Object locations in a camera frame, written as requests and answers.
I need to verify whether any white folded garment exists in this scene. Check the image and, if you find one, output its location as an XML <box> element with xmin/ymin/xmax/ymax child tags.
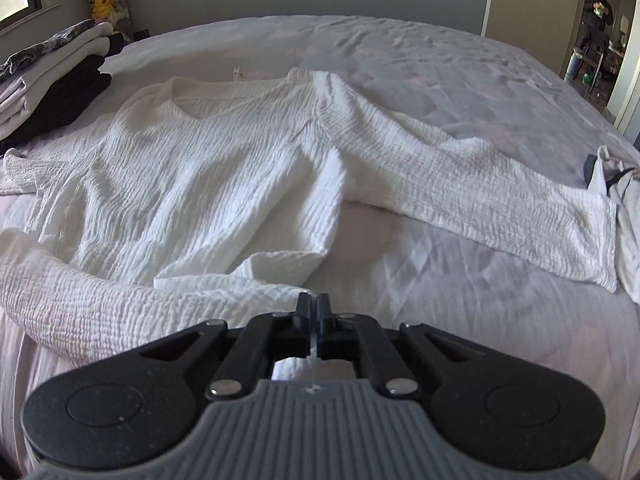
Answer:
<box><xmin>0</xmin><ymin>21</ymin><xmax>116</xmax><ymax>128</ymax></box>

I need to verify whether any bed with pale dotted sheet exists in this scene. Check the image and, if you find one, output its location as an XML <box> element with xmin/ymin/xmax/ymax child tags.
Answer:
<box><xmin>0</xmin><ymin>14</ymin><xmax>640</xmax><ymax>476</ymax></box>

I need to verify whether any grey patterned folded garment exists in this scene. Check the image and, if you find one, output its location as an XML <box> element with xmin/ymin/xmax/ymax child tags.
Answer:
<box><xmin>0</xmin><ymin>18</ymin><xmax>97</xmax><ymax>85</ymax></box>

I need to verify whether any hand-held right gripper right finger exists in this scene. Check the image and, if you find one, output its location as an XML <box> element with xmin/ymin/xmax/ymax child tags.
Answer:
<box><xmin>317</xmin><ymin>292</ymin><xmax>493</xmax><ymax>401</ymax></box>

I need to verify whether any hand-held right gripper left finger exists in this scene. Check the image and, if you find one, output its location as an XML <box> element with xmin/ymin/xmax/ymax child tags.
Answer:
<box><xmin>140</xmin><ymin>291</ymin><xmax>316</xmax><ymax>402</ymax></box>

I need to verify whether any pile of unfolded clothes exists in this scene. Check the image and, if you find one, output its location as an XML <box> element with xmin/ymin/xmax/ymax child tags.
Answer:
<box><xmin>582</xmin><ymin>145</ymin><xmax>640</xmax><ymax>306</ymax></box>

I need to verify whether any beige door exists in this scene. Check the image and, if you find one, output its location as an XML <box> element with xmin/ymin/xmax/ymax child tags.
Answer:
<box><xmin>482</xmin><ymin>0</ymin><xmax>594</xmax><ymax>82</ymax></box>

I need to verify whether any white crinkled shirt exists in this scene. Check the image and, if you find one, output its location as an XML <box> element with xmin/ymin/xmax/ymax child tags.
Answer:
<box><xmin>0</xmin><ymin>67</ymin><xmax>619</xmax><ymax>368</ymax></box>

